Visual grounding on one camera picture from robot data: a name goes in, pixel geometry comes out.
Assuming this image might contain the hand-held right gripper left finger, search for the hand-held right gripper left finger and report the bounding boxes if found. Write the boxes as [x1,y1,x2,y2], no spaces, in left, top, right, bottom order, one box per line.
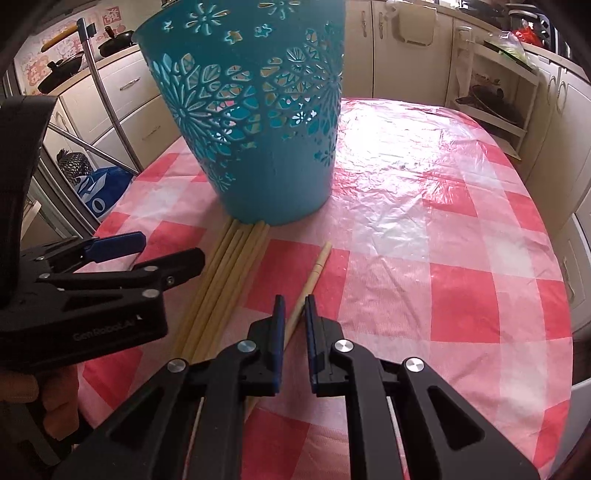
[52,295,284,480]

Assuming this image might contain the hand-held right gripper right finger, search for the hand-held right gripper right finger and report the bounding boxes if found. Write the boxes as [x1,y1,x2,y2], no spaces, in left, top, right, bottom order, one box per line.
[305,295,541,480]

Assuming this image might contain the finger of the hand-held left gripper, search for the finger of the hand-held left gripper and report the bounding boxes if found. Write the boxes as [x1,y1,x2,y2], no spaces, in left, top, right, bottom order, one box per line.
[37,248,206,310]
[21,232,147,274]

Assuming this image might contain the bundle of bamboo chopsticks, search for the bundle of bamboo chopsticks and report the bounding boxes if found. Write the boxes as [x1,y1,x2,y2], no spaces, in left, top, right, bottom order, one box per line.
[177,219,271,363]

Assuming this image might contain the notched bamboo chopstick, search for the notched bamboo chopstick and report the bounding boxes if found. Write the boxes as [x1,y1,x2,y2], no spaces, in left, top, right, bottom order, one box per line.
[242,241,333,418]

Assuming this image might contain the teal cutout plastic basket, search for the teal cutout plastic basket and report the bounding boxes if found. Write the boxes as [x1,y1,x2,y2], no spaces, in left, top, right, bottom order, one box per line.
[133,0,347,227]

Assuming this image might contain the person's left hand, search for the person's left hand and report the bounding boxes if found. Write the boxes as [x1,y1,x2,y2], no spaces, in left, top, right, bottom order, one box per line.
[0,366,82,439]

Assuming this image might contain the blue plastic bag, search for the blue plastic bag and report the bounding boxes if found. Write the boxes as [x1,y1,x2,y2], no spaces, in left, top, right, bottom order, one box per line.
[74,165,136,221]

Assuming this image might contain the grey metal panel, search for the grey metal panel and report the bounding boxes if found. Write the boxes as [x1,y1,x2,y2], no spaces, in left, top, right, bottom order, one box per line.
[0,69,99,237]

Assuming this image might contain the black white patterned bag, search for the black white patterned bag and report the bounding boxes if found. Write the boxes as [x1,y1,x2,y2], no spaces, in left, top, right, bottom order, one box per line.
[56,150,94,179]

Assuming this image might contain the red white checked tablecloth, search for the red white checked tablecloth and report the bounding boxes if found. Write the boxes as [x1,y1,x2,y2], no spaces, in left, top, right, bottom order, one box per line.
[76,97,575,480]

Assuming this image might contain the cream drawer cabinet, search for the cream drawer cabinet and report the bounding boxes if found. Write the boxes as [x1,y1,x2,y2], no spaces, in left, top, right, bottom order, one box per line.
[51,44,185,172]

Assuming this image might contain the black wok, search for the black wok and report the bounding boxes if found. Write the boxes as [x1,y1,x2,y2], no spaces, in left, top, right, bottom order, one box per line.
[38,53,87,94]

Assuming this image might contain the black frying pan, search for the black frying pan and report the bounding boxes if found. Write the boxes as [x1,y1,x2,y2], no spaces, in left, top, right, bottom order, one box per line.
[96,27,137,59]

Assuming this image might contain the black pan on rack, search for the black pan on rack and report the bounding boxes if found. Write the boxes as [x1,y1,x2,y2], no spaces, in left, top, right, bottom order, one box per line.
[456,85,526,126]

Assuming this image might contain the cream side cabinets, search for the cream side cabinets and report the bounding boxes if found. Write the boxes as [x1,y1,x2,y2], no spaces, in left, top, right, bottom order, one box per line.
[517,44,591,398]

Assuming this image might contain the beige hanging bin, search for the beige hanging bin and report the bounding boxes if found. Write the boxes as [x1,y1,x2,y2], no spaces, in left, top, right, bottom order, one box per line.
[392,8,440,48]

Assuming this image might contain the white shelf rack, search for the white shelf rack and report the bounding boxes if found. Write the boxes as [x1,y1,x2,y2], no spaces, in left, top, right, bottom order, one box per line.
[450,25,542,161]

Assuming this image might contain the green vegetables in bag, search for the green vegetables in bag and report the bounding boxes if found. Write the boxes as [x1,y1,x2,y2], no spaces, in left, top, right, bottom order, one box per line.
[484,32,539,66]

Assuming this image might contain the red plastic bag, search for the red plastic bag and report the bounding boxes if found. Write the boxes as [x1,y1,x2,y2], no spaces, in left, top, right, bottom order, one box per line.
[509,25,544,48]

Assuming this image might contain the metal tube frame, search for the metal tube frame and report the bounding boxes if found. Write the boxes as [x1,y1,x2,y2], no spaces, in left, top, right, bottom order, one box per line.
[78,18,140,177]

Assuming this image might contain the pink wall sticker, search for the pink wall sticker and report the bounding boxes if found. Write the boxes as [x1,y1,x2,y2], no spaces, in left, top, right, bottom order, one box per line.
[19,46,62,89]

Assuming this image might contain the wooden pan handle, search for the wooden pan handle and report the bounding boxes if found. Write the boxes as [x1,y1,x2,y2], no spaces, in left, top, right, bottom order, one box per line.
[41,23,80,52]

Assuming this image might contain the cream wall cabinets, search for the cream wall cabinets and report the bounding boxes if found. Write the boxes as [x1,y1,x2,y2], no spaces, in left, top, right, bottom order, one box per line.
[342,0,463,108]

